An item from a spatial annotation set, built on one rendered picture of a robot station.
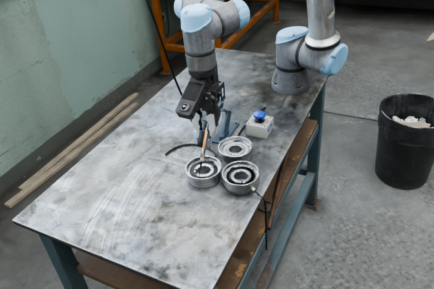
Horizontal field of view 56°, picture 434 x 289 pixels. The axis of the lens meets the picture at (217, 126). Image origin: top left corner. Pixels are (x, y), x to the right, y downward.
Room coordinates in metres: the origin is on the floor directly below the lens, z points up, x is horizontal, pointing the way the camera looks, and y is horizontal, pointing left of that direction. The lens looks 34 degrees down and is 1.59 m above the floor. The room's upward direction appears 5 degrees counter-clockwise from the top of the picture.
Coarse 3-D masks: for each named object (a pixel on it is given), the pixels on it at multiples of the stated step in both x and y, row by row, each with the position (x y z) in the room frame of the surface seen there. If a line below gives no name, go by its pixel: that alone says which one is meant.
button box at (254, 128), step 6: (252, 120) 1.11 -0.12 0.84; (264, 120) 1.10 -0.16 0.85; (270, 120) 1.10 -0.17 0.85; (246, 126) 1.09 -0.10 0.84; (252, 126) 1.08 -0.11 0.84; (258, 126) 1.07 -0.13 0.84; (264, 126) 1.07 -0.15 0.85; (270, 126) 1.09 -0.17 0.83; (246, 132) 1.09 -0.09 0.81; (252, 132) 1.08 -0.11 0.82; (258, 132) 1.07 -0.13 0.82; (264, 132) 1.06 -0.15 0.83; (270, 132) 1.09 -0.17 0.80; (264, 138) 1.06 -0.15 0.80
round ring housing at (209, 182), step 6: (210, 156) 0.95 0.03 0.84; (192, 162) 0.94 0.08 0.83; (216, 162) 0.93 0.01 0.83; (186, 168) 0.90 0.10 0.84; (198, 168) 0.92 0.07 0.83; (204, 168) 0.92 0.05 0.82; (210, 168) 0.91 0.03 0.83; (186, 174) 0.89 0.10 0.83; (198, 174) 0.89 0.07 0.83; (210, 174) 0.88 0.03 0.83; (216, 174) 0.87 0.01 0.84; (192, 180) 0.86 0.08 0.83; (198, 180) 0.85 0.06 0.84; (204, 180) 0.85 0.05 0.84; (210, 180) 0.85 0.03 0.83; (216, 180) 0.86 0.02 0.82; (198, 186) 0.86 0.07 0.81; (204, 186) 0.86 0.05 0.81; (210, 186) 0.86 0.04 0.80
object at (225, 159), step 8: (232, 136) 1.04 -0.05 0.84; (240, 136) 1.03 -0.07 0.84; (224, 144) 1.01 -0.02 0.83; (232, 144) 1.01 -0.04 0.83; (240, 144) 1.01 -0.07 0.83; (248, 144) 1.00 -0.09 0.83; (232, 152) 1.01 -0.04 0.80; (240, 152) 0.97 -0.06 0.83; (248, 152) 0.95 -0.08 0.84; (224, 160) 0.95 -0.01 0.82; (232, 160) 0.94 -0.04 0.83; (240, 160) 0.94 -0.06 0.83; (248, 160) 0.96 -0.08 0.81
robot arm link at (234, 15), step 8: (208, 0) 1.06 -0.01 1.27; (216, 0) 1.06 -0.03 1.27; (232, 0) 1.03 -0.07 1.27; (240, 0) 1.04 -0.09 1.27; (216, 8) 0.99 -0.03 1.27; (224, 8) 0.99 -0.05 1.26; (232, 8) 1.00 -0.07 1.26; (240, 8) 1.01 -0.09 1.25; (248, 8) 1.02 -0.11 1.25; (224, 16) 0.97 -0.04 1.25; (232, 16) 0.98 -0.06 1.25; (240, 16) 0.99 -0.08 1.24; (248, 16) 1.01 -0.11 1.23; (224, 24) 0.96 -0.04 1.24; (232, 24) 0.97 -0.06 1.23; (240, 24) 0.99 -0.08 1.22; (224, 32) 0.96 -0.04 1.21
